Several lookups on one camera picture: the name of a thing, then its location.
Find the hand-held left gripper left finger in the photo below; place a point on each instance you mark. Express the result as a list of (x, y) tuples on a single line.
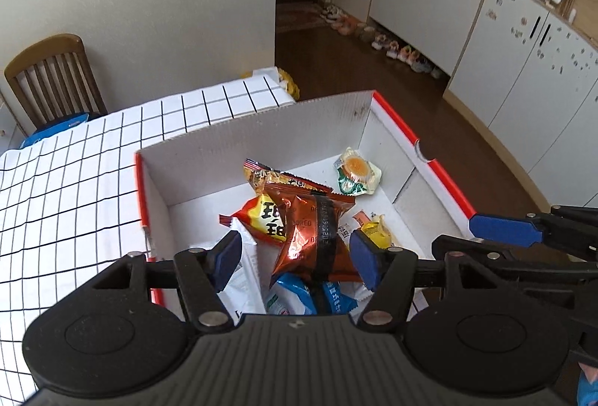
[(229, 259)]

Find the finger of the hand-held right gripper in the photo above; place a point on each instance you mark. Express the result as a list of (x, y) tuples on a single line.
[(440, 243), (504, 229)]

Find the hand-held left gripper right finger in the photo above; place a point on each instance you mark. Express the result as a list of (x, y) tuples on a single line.
[(364, 261)]

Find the white snack packet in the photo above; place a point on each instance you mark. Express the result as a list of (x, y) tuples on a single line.
[(247, 275)]

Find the small yellow snack packet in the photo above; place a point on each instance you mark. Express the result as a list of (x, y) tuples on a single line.
[(376, 232)]

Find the red brown foil snack packet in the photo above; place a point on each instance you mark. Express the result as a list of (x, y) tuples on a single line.
[(303, 242)]

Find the blue snack packet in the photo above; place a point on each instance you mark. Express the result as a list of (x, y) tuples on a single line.
[(289, 296)]

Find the egg yolk pastry packet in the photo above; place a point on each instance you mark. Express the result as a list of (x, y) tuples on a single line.
[(357, 167)]

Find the orange red snack packet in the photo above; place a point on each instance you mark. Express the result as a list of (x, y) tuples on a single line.
[(280, 177)]

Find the red white cardboard box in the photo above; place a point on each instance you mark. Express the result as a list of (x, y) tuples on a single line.
[(210, 163)]

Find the person's right hand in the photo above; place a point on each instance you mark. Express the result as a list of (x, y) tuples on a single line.
[(587, 382)]

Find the white cabinet with stickers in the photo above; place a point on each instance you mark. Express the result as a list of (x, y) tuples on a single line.
[(528, 74)]

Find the white black checked tablecloth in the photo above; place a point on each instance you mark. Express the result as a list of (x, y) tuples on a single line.
[(70, 182)]

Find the row of shoes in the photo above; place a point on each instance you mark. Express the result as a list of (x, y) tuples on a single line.
[(383, 42)]

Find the blue seat cushion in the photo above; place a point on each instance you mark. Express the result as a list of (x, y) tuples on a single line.
[(51, 130)]

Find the white lower cabinet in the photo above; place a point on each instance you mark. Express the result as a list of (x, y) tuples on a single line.
[(420, 4)]

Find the patterned door mat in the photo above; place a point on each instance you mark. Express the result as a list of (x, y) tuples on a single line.
[(303, 16)]

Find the brown wooden chair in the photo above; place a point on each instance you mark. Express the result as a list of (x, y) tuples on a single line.
[(46, 49)]

